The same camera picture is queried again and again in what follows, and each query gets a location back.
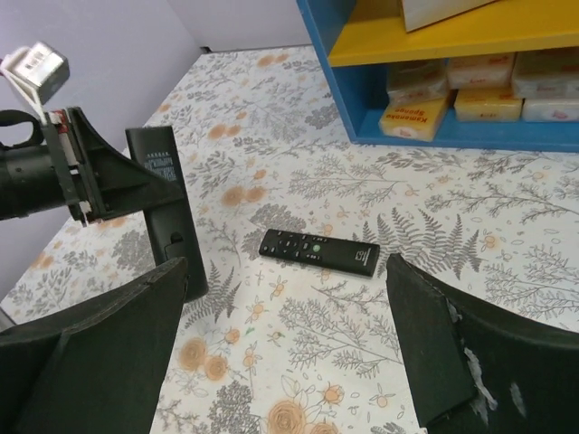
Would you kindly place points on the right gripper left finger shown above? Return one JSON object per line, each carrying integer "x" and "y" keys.
{"x": 96, "y": 367}

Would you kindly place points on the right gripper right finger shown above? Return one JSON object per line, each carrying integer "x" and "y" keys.
{"x": 473, "y": 367}

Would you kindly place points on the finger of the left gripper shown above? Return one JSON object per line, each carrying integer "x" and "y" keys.
{"x": 114, "y": 185}

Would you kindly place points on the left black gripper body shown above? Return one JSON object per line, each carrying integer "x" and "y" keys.
{"x": 70, "y": 138}

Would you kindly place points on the large black remote control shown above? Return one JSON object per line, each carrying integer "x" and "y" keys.
{"x": 170, "y": 227}

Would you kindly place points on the small slim black remote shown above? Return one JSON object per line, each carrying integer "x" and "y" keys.
{"x": 353, "y": 257}

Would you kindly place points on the yellow small box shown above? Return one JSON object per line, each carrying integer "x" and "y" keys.
{"x": 417, "y": 121}

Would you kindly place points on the blue shelf unit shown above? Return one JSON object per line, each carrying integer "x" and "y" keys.
{"x": 370, "y": 61}

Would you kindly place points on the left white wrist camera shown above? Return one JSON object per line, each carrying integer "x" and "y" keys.
{"x": 36, "y": 73}

